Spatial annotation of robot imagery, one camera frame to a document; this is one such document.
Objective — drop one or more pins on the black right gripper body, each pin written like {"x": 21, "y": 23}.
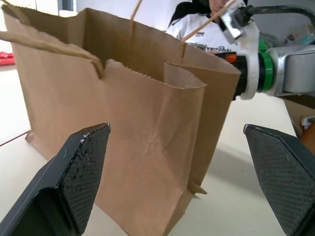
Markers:
{"x": 240, "y": 81}

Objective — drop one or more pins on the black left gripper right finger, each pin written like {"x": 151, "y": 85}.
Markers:
{"x": 290, "y": 186}

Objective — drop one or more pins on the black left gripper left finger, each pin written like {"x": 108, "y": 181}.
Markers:
{"x": 49, "y": 196}

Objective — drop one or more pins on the brown paper bag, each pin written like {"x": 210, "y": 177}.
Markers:
{"x": 137, "y": 118}

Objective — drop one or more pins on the brown cardboard box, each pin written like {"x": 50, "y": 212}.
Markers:
{"x": 299, "y": 108}

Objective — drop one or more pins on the person in white shirt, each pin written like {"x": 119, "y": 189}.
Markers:
{"x": 197, "y": 27}

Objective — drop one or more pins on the red packet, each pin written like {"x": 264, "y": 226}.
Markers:
{"x": 6, "y": 58}

